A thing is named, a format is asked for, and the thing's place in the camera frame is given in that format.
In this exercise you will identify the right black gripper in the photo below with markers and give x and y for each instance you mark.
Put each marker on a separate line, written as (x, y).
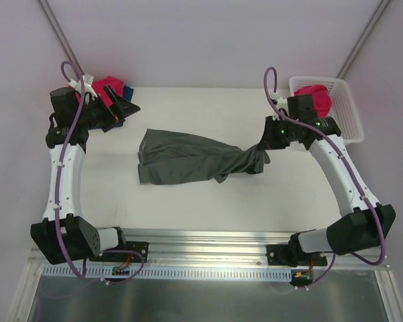
(270, 135)

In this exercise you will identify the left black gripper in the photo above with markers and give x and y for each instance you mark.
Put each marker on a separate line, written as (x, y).
(111, 109)

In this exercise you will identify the dark grey t-shirt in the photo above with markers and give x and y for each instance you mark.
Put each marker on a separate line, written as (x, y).
(170, 157)

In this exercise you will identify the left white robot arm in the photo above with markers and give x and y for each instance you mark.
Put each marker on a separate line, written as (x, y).
(67, 143)

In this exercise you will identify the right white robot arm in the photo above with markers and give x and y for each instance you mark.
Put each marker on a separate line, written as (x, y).
(365, 222)

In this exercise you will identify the folded blue t-shirt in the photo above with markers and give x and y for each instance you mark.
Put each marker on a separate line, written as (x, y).
(127, 94)

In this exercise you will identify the crumpled pink t-shirt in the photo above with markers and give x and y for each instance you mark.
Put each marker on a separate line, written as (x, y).
(321, 98)

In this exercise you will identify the white plastic basket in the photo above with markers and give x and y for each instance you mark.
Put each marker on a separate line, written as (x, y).
(343, 110)

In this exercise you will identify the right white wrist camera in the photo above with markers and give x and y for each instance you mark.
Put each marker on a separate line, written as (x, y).
(279, 102)

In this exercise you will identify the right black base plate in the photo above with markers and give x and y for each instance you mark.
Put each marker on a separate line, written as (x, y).
(285, 255)

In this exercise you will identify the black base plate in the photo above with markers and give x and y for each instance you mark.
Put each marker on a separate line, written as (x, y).
(141, 247)
(285, 255)

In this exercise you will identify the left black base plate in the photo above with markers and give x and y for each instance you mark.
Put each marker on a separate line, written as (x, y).
(141, 247)

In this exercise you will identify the aluminium mounting rail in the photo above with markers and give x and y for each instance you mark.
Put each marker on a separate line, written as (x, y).
(208, 246)

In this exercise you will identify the white slotted cable duct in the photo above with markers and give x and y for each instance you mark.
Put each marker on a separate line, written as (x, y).
(192, 273)

